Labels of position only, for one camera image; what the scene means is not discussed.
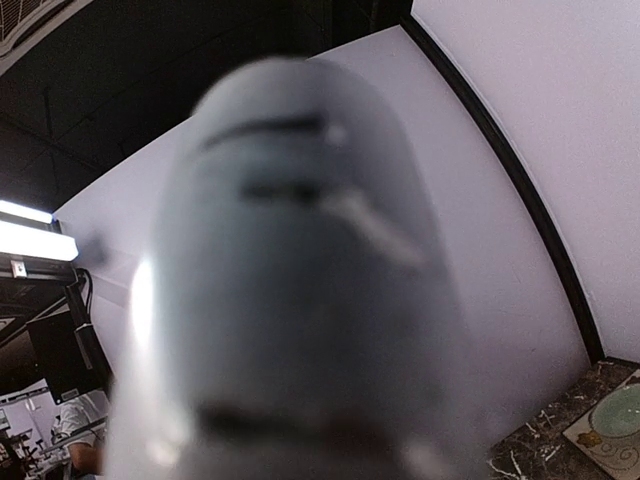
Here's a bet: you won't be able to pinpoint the floral square coaster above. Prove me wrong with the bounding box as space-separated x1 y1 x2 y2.
563 370 639 480

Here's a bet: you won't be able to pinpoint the metal serving tongs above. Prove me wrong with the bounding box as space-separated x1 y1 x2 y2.
104 58 488 479

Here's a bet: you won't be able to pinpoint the green ceramic bowl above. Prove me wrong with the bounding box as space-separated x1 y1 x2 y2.
589 383 639 447

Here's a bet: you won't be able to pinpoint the left black frame post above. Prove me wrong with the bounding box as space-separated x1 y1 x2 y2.
399 1 606 364

